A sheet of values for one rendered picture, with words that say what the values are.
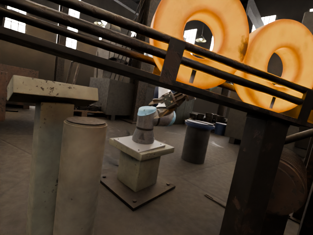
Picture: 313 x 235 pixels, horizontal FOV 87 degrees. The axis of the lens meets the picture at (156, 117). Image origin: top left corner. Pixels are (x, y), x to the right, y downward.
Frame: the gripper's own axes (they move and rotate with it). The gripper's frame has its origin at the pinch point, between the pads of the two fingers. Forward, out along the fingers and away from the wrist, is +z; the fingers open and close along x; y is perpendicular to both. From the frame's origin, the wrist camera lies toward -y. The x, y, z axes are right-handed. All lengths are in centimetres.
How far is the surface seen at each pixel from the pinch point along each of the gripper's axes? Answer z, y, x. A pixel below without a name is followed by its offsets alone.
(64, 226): 25, 45, 33
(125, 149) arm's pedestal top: 25.9, -5.3, 13.4
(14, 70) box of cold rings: 233, -100, -199
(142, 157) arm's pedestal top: 15.7, -1.6, 21.5
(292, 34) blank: -41, 53, 13
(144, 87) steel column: 60, -231, -120
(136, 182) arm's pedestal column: 29.1, -11.7, 33.5
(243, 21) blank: -33, 58, 10
